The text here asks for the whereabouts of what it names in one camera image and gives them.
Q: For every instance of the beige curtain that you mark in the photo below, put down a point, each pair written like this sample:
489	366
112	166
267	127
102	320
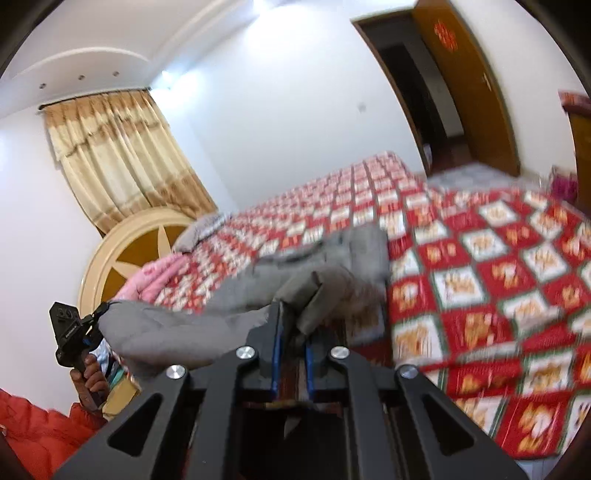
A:
119	158

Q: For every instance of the pink folded quilt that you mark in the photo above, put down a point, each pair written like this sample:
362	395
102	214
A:
146	284

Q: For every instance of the wooden cabinet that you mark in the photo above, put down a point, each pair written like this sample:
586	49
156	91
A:
577	108

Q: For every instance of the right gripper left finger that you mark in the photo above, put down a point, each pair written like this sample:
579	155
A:
179	427

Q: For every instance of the orange jacket sleeve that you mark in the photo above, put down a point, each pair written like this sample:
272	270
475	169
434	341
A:
42	440

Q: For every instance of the left hand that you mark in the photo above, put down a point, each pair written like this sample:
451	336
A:
90	384

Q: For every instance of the cream wooden headboard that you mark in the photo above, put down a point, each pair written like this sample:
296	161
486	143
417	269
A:
139	239

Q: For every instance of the red patchwork bedspread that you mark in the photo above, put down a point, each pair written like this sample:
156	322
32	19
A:
488	291

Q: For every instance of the grey puffer jacket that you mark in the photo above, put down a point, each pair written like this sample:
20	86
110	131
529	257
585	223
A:
341	279

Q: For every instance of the magenta bag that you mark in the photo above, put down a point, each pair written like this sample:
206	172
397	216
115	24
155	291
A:
563	184

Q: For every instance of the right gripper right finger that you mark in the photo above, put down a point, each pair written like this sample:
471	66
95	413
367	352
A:
398	424

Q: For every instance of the striped grey pillow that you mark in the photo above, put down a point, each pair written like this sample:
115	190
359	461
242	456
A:
198	231

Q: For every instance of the brown wooden door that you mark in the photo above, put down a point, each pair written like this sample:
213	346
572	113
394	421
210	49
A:
473	86

